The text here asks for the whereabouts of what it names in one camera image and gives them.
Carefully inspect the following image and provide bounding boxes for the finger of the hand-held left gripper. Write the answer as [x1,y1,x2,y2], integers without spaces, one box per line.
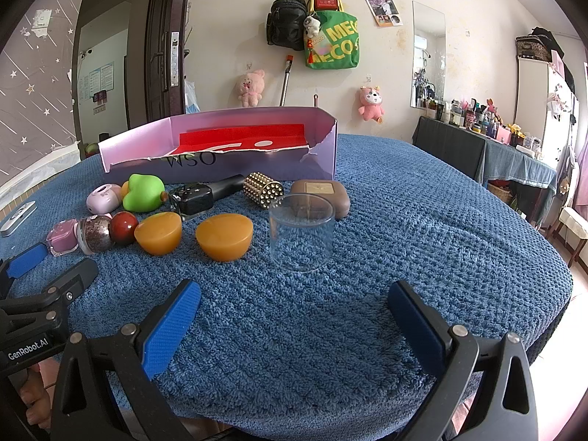
[0,258,99,337]
[0,243,49,301]

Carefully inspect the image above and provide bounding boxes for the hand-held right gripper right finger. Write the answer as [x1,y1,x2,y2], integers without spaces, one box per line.
[388,279,538,441]

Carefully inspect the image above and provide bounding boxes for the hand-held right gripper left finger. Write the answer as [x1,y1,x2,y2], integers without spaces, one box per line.
[50,278,203,441]

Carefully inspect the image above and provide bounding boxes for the pink nail polish bottle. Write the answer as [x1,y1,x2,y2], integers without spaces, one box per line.
[46,219,82,257]

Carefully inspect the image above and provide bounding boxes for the glitter bottle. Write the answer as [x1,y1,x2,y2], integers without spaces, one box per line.
[77,215,115,255]

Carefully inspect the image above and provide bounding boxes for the red-brown ball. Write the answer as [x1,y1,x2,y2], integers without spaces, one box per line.
[109,211,139,245]

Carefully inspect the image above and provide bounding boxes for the pink round case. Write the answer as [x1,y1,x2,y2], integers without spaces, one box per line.
[86,184,124,214]

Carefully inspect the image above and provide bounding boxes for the orange half sphere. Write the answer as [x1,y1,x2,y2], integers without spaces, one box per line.
[195,214,254,262]
[134,214,183,255]

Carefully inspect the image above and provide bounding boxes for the green rubber toy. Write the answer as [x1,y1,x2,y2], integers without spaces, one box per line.
[120,173,168,213]

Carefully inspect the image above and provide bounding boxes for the clear glass cup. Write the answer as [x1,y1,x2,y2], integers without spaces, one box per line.
[269,194,335,273]

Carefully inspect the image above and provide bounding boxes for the brown rounded case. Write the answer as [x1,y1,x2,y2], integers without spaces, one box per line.
[289,179,351,221]

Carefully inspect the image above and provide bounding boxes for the gold studded cylinder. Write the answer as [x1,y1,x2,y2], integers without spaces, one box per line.
[242,172,284,211]

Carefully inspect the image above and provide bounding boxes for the purple cardboard box red lining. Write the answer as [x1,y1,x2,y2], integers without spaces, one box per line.
[98,105,338,187]

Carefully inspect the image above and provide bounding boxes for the person's left hand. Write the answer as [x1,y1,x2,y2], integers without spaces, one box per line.
[18,361,58,428]

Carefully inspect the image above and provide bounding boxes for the white plastic sheet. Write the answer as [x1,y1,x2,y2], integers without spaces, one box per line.
[0,144,83,203]

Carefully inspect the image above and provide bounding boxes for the blue textured blanket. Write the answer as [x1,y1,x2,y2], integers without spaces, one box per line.
[0,133,575,441]

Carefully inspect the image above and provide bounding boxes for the black bottle with cube cap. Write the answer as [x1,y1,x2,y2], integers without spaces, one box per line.
[168,173,246,222]

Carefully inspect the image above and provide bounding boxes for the star patterned curtain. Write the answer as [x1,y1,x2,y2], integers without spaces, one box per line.
[0,0,97,184]

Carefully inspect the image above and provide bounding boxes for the table with dark cloth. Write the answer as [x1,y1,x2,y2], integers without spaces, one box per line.
[412,116,559,230]

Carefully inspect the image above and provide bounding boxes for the white stool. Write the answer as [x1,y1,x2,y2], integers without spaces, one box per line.
[558,207,588,258]

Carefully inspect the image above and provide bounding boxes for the row of cosmetic bottles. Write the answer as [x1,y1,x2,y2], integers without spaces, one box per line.
[416,96,545,157]

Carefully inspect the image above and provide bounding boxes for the pink plush with white face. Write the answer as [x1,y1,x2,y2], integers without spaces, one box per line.
[357,85,387,124]

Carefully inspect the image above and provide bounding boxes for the silver door lock plate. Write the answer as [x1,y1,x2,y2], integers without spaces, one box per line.
[169,31,181,87]

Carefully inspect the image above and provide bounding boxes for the pink bear plush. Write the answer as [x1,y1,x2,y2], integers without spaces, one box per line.
[236,70,266,108]

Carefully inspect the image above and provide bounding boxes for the white wardrobe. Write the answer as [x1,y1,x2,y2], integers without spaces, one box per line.
[512,55,580,161]

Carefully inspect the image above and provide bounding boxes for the dark wooden door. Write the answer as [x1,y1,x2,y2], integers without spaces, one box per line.
[144,0,194,122]

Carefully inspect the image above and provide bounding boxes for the green tote bag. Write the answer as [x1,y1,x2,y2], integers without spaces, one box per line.
[304,0,360,71]

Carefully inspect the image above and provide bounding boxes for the patterned suitcase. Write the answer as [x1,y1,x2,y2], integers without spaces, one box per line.
[514,28,566,62]

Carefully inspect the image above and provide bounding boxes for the panda plush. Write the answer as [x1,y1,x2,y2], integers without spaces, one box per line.
[303,11,327,40]

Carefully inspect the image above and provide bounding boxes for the black backpack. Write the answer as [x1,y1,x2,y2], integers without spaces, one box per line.
[265,0,308,50]

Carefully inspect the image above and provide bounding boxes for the wall mirror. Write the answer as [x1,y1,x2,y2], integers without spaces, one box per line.
[410,1,446,111]

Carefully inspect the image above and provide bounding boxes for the mop handle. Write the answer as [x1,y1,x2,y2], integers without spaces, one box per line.
[279,55,295,107]

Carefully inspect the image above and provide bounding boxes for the wall photo print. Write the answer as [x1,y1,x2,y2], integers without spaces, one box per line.
[364,0,405,27]

